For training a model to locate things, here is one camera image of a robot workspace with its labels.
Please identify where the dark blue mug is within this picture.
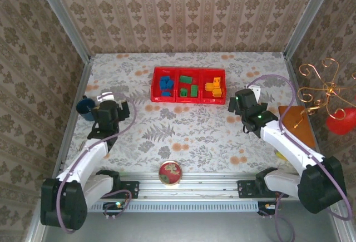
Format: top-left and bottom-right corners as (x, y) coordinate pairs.
(76, 98), (98, 122)

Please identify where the red three-compartment bin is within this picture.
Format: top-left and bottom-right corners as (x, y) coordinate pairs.
(151, 67), (226, 105)

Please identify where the brown wooden board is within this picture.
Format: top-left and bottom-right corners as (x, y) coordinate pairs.
(278, 105), (317, 150)

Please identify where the round red floral tin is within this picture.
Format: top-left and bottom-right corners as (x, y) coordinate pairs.
(158, 160), (183, 186)

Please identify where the black connector board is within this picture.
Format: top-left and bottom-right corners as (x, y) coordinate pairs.
(102, 201), (126, 211)
(258, 201), (279, 212)

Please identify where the red heart ornament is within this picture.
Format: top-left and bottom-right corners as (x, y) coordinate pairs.
(325, 107), (356, 136)

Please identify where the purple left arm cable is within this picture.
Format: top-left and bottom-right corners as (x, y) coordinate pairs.
(56, 93), (137, 234)

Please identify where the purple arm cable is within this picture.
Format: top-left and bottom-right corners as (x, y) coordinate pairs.
(250, 73), (353, 242)
(56, 93), (137, 234)

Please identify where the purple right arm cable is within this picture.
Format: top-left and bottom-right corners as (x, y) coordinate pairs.
(250, 73), (353, 242)

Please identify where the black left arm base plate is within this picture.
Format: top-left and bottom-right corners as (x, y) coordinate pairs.
(89, 180), (140, 199)

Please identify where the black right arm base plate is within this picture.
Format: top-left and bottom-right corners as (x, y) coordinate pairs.
(236, 180), (289, 199)

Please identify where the aluminium rail under arm bases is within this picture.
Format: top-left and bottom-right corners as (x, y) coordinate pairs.
(41, 171), (342, 201)

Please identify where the gold wire ornament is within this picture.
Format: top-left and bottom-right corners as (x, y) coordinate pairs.
(294, 57), (356, 129)

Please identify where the aluminium frame post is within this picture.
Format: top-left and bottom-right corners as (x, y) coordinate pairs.
(283, 0), (339, 59)
(32, 0), (92, 63)

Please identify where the grey slotted cable tray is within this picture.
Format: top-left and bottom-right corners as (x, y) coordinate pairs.
(50, 200), (261, 213)

